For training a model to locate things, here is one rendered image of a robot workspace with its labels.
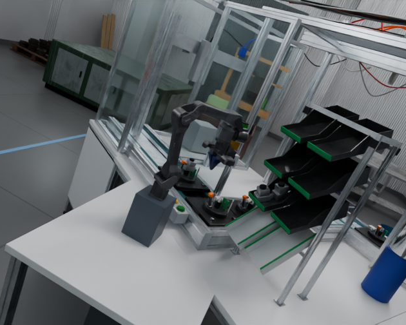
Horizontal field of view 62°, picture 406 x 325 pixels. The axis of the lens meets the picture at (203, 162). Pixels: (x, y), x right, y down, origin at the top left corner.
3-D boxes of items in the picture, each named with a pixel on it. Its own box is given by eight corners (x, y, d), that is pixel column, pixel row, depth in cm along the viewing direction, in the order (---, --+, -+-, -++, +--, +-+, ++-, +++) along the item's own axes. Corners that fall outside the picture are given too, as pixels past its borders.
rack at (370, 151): (280, 307, 143) (383, 136, 119) (229, 249, 169) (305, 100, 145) (308, 300, 156) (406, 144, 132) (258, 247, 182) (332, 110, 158)
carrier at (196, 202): (208, 227, 161) (218, 206, 158) (183, 200, 179) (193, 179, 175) (243, 227, 177) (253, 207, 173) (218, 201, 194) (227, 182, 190)
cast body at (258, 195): (256, 202, 147) (257, 189, 143) (252, 196, 150) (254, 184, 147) (274, 200, 148) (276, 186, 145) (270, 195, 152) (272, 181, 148)
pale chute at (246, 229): (240, 251, 146) (237, 244, 144) (227, 231, 157) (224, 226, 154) (294, 218, 150) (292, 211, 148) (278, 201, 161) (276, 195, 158)
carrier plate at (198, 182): (176, 189, 186) (177, 186, 185) (157, 168, 203) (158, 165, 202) (209, 192, 201) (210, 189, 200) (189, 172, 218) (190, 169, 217)
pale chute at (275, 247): (262, 275, 136) (260, 269, 133) (247, 253, 146) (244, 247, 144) (320, 239, 140) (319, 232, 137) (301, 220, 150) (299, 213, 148)
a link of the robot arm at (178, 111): (180, 112, 127) (194, 113, 131) (172, 106, 133) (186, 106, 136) (165, 186, 141) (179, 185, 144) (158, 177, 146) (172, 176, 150)
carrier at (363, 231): (383, 251, 226) (393, 236, 223) (353, 229, 244) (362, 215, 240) (397, 249, 242) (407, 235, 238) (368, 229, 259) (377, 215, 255)
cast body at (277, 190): (276, 200, 148) (278, 187, 144) (270, 195, 151) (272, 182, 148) (292, 196, 150) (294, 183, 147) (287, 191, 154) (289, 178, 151)
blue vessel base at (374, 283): (380, 305, 178) (410, 265, 170) (356, 284, 189) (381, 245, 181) (392, 301, 188) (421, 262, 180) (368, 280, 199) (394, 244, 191)
